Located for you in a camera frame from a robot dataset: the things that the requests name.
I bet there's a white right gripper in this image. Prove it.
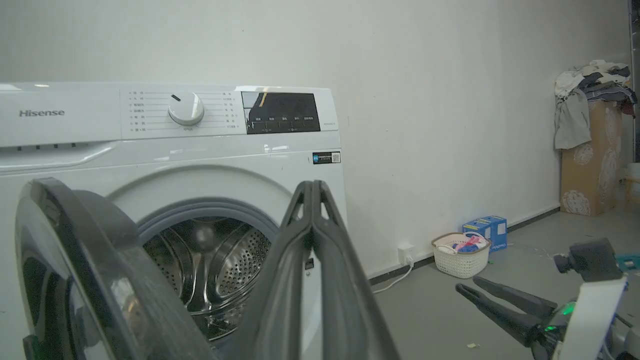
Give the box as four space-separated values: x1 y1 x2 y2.
455 275 629 360

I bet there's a white detergent drawer front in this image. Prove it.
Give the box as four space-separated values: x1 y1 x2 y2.
0 87 123 173

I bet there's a black washer display panel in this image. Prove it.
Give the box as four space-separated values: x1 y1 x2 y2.
241 91 321 135

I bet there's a dark vertical door frame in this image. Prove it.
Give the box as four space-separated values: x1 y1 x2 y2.
628 0 640 164

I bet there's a white Hisense washing machine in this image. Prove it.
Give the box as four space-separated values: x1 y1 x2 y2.
0 82 349 360

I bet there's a dark-rimmed glass washing machine door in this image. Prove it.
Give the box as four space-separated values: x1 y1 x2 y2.
14 177 219 360

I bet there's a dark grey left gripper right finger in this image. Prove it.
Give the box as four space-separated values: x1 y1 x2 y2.
304 180 402 360

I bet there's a teal plastic object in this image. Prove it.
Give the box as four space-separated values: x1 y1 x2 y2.
616 252 640 272

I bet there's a grey hanging garment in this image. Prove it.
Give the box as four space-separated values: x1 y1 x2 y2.
553 89 592 150

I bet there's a white power cable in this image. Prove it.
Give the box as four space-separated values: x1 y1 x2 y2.
372 259 415 295

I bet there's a dark grey wrist camera box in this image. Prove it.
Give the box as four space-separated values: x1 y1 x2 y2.
553 238 624 283

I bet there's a steel perforated washer drum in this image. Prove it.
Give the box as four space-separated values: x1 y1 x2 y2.
142 216 274 344

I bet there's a pile of mixed clothes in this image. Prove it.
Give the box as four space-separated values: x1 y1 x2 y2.
554 59 639 118

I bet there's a blue cardboard box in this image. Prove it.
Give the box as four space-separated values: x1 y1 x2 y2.
462 215 508 253

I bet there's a white woven laundry basket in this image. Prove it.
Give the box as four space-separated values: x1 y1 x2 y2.
431 232 492 279

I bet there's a white round selector knob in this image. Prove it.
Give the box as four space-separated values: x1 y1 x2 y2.
167 91 205 127

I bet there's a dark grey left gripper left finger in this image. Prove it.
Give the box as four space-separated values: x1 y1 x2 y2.
220 180 315 360

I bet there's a tall brown cardboard box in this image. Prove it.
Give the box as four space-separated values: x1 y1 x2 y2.
560 100 624 217

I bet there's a grey rubber door seal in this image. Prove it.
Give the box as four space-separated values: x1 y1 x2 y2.
136 198 281 247

